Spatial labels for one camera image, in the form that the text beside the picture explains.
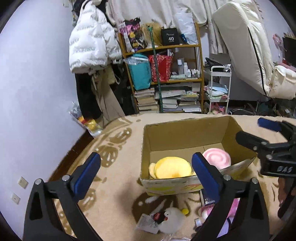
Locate white utility cart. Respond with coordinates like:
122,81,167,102
204,64,232,114

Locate red gift bag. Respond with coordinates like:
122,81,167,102
149,54,173,83

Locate pink bear plush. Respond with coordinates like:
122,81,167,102
195,198,240,237

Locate right hand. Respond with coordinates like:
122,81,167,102
278,178,287,206

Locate wall socket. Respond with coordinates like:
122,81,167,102
11,193,20,205
18,177,29,189

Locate cream cushion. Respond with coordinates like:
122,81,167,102
268,65,296,100

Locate yellow plush toy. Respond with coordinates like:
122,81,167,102
149,157,196,179

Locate black box with 40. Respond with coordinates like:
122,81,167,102
161,28,180,46

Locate beige hanging coat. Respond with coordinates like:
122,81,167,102
91,66,125,128

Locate pink swirl plush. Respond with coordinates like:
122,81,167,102
203,148,231,170

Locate book stack left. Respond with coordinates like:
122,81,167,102
134,88,159,112

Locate lower wall socket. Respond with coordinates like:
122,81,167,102
11,193,20,205

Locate black face box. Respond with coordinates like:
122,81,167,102
199,189,215,207

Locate cardboard box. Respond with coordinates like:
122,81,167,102
140,116,256,196

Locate green pole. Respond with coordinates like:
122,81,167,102
147,25,164,113

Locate teal bag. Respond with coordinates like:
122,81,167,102
124,54,152,91

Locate snack bag on floor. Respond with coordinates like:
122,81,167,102
69,102,103,138

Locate wooden bookshelf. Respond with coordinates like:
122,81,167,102
118,19,204,113

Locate white puffer jacket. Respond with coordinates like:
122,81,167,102
69,1,122,75

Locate book pile right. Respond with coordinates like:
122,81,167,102
154,90,202,113

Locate white chick plush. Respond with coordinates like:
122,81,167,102
152,207,187,235

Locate upper wall socket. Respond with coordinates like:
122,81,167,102
18,177,29,189

